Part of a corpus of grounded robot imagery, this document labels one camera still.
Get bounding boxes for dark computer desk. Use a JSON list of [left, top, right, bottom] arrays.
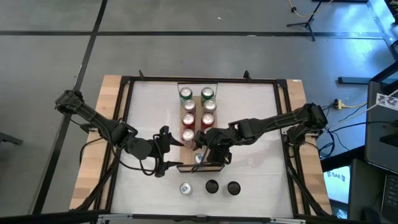
[[347, 60, 398, 222]]

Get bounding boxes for white lit screen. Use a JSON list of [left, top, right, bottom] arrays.
[[323, 166, 352, 205]]

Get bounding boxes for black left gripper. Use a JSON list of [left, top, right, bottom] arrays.
[[151, 126, 185, 178]]

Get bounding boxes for white paper tag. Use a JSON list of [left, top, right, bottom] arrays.
[[375, 92, 398, 112]]

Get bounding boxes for wooden tray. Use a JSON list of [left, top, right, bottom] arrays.
[[175, 81, 226, 174]]

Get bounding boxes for green Sprite can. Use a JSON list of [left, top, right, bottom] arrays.
[[200, 86, 215, 105], [178, 86, 193, 106]]

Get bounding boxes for black desk keyboard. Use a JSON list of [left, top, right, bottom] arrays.
[[381, 174, 398, 223]]

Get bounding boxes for yellow floor cable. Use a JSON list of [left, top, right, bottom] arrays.
[[287, 0, 334, 18]]

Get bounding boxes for silver camera mount bar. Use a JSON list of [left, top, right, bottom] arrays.
[[96, 213, 307, 224]]

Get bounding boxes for silver Diet Coke can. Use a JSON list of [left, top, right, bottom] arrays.
[[203, 98, 218, 116]]

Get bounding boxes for dark floor object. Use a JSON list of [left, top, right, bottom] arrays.
[[0, 131, 24, 146]]

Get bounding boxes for black floor cables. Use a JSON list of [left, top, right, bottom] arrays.
[[307, 104, 379, 159]]

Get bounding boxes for black floor stand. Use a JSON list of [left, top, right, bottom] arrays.
[[285, 0, 336, 42]]

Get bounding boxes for red Coca-Cola can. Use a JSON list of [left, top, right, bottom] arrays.
[[182, 128, 196, 149], [200, 112, 216, 131]]

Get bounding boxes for yellow extension cord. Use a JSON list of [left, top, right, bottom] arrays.
[[332, 98, 369, 110]]

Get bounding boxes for black table frame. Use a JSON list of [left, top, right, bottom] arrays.
[[70, 70, 332, 220]]

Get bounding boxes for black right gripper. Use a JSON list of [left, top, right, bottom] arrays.
[[195, 127, 239, 165]]

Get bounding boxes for black stand foot bar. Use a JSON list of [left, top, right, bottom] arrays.
[[338, 76, 373, 85]]

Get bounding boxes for white table mat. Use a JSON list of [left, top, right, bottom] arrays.
[[110, 80, 295, 218]]

